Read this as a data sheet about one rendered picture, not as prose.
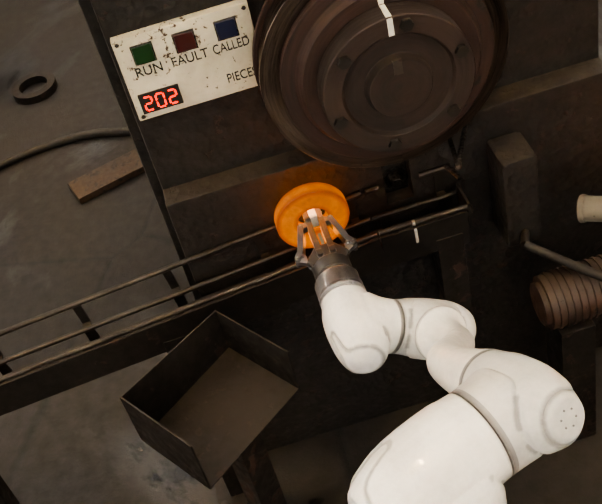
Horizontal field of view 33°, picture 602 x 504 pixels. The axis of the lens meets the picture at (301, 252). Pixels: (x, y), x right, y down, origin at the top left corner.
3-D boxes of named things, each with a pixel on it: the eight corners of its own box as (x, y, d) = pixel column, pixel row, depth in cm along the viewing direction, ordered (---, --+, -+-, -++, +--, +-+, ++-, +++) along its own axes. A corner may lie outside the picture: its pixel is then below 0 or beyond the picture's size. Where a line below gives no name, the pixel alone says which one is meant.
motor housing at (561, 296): (536, 412, 260) (525, 264, 224) (618, 387, 260) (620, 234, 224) (556, 453, 250) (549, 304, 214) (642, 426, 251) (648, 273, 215)
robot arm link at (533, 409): (503, 325, 142) (427, 379, 139) (583, 351, 126) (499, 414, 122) (540, 400, 146) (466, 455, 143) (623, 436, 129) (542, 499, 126)
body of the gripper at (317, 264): (318, 299, 198) (307, 266, 204) (360, 285, 198) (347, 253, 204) (311, 273, 192) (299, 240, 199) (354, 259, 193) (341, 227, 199)
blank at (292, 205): (262, 199, 207) (266, 209, 204) (334, 170, 206) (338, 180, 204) (286, 248, 218) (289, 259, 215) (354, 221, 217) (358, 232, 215)
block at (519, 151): (491, 220, 232) (482, 136, 216) (524, 210, 232) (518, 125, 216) (508, 250, 224) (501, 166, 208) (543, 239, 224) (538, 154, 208)
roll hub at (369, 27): (331, 155, 193) (302, 28, 174) (473, 112, 194) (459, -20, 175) (339, 173, 189) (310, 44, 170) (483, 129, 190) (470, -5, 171)
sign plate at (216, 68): (139, 116, 200) (109, 37, 188) (266, 77, 201) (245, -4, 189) (140, 122, 199) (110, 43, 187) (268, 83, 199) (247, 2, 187)
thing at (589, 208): (584, 209, 218) (581, 187, 214) (628, 210, 214) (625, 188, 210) (578, 228, 214) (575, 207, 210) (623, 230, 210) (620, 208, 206)
